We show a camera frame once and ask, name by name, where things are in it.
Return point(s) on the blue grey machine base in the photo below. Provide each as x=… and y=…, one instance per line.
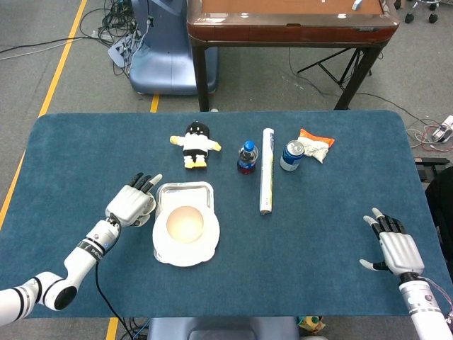
x=166, y=60

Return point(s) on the black tripod stand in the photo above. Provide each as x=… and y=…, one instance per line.
x=348, y=65

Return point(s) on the blue white drink can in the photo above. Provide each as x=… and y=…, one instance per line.
x=291, y=159

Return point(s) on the black wheeled office chair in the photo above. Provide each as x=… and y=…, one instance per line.
x=421, y=7

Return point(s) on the black seat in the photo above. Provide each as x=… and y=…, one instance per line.
x=440, y=198

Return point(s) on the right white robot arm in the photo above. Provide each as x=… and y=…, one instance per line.
x=424, y=308

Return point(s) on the blue grey robot torso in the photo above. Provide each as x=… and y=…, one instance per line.
x=223, y=327

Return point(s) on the white power adapter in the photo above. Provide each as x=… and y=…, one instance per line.
x=442, y=131

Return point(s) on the brown mahjong table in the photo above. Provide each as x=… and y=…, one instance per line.
x=283, y=32

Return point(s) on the white cling film roll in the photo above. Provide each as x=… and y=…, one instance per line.
x=267, y=170

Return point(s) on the yellow toy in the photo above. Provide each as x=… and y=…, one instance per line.
x=312, y=323

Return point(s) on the silver metal tray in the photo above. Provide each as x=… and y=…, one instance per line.
x=184, y=193

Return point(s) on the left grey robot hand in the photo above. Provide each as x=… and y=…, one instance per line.
x=129, y=203

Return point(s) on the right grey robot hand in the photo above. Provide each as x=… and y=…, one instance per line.
x=401, y=251

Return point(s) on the white round plate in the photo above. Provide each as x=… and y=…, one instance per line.
x=184, y=255

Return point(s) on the blue cap cola bottle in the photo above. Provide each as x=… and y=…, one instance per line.
x=247, y=161

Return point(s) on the blue felt table mat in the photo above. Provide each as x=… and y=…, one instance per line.
x=318, y=230

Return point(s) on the penguin plush toy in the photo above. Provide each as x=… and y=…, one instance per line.
x=194, y=143

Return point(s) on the crumpled orange white snack bag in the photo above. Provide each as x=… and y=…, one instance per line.
x=318, y=147

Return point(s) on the cream bowl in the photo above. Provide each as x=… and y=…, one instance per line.
x=185, y=225

